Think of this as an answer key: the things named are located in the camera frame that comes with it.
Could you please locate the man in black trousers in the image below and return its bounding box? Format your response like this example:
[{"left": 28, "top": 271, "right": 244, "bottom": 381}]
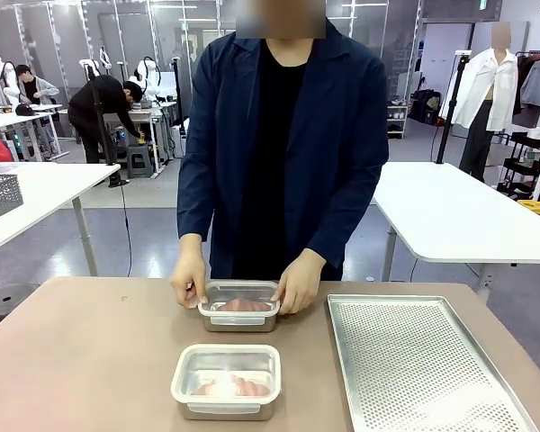
[{"left": 67, "top": 74, "right": 146, "bottom": 188}]

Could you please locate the person's left hand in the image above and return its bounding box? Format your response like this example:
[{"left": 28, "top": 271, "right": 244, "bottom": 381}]
[{"left": 271, "top": 256, "right": 324, "bottom": 317}]

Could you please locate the large steel container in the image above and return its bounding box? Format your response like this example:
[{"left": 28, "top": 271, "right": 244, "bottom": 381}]
[{"left": 175, "top": 350, "right": 279, "bottom": 422}]

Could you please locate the black tripod with cable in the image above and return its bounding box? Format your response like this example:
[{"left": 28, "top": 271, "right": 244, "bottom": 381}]
[{"left": 83, "top": 62, "right": 134, "bottom": 276}]

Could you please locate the white table with basket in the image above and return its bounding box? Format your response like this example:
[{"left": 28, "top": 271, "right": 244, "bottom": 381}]
[{"left": 0, "top": 161, "right": 122, "bottom": 276}]

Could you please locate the clothes rack with garments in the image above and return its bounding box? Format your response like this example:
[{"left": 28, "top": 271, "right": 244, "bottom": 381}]
[{"left": 513, "top": 49, "right": 540, "bottom": 130}]

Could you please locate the grey mesh basket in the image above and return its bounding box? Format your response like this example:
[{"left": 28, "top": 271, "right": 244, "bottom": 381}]
[{"left": 0, "top": 173, "right": 24, "bottom": 221}]

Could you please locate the small clear plastic lid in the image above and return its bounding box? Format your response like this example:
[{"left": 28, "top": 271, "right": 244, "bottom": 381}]
[{"left": 197, "top": 279, "right": 283, "bottom": 327}]

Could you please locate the man in grey jacket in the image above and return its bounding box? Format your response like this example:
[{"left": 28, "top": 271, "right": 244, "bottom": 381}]
[{"left": 15, "top": 64, "right": 60, "bottom": 159}]

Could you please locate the large clear plastic lid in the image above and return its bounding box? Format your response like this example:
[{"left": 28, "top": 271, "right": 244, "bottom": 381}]
[{"left": 170, "top": 344, "right": 283, "bottom": 415}]

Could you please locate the person's right hand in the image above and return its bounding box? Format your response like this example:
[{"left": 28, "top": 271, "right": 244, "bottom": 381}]
[{"left": 169, "top": 245, "right": 209, "bottom": 311}]

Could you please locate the small steel container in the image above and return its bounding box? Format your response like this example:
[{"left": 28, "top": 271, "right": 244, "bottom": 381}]
[{"left": 201, "top": 283, "right": 280, "bottom": 334}]

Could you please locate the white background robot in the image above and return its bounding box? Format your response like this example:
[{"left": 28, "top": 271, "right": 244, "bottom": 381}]
[
  {"left": 0, "top": 56, "right": 24, "bottom": 110},
  {"left": 136, "top": 56, "right": 170, "bottom": 110}
]

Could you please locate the large empty white table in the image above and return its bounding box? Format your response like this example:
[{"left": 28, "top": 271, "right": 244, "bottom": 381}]
[{"left": 372, "top": 160, "right": 540, "bottom": 298}]

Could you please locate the black utility cart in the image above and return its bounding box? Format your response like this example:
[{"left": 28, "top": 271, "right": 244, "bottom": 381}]
[{"left": 497, "top": 130, "right": 540, "bottom": 202}]

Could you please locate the white shoe rack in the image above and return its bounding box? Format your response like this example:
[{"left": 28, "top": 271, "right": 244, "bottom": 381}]
[{"left": 386, "top": 99, "right": 410, "bottom": 140}]

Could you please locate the white background desk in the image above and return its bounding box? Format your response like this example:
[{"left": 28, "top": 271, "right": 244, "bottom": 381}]
[{"left": 0, "top": 103, "right": 71, "bottom": 162}]

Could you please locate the person's right forearm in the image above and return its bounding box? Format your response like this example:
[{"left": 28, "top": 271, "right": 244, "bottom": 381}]
[{"left": 176, "top": 166, "right": 218, "bottom": 248}]

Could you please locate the perforated metal baking tray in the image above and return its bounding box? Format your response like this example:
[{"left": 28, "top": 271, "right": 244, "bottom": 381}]
[{"left": 327, "top": 293, "right": 540, "bottom": 432}]

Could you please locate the person in navy coat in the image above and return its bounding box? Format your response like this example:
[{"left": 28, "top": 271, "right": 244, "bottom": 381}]
[{"left": 176, "top": 17, "right": 391, "bottom": 283}]

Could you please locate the mannequin in white shirt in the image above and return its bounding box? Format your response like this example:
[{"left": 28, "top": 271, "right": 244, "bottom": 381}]
[{"left": 439, "top": 21, "right": 519, "bottom": 184}]

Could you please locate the person's left forearm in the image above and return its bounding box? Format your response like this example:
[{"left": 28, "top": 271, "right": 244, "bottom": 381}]
[{"left": 304, "top": 175, "right": 384, "bottom": 270}]

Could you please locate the black bags pile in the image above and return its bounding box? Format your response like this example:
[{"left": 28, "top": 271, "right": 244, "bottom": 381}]
[{"left": 409, "top": 88, "right": 443, "bottom": 126}]

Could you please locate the black tripod stand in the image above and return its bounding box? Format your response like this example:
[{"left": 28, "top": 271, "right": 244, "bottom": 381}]
[{"left": 435, "top": 50, "right": 473, "bottom": 166}]

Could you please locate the ridged brown bread roll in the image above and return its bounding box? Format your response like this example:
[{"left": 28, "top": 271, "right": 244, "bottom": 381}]
[{"left": 191, "top": 373, "right": 272, "bottom": 398}]

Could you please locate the grey plastic stool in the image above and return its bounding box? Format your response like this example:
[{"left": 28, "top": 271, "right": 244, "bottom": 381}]
[{"left": 125, "top": 146, "right": 157, "bottom": 179}]

